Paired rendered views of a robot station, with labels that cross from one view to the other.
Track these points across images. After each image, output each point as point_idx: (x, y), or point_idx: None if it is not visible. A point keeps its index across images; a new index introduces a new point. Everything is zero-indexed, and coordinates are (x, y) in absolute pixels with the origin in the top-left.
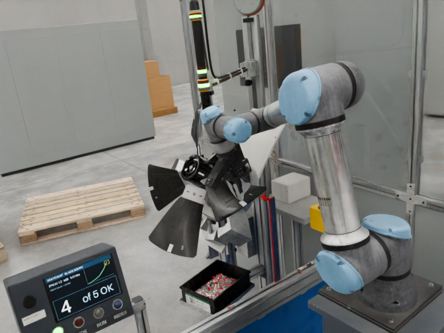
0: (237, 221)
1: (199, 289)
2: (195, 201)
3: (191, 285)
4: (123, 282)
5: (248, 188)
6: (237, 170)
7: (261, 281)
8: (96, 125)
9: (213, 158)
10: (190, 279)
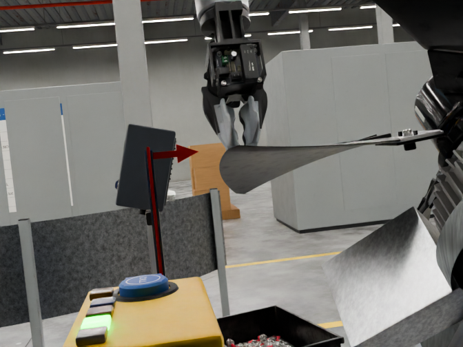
0: (369, 272)
1: (285, 342)
2: (433, 193)
3: (289, 325)
4: (121, 165)
5: (229, 131)
6: (207, 72)
7: None
8: None
9: (433, 71)
10: (289, 312)
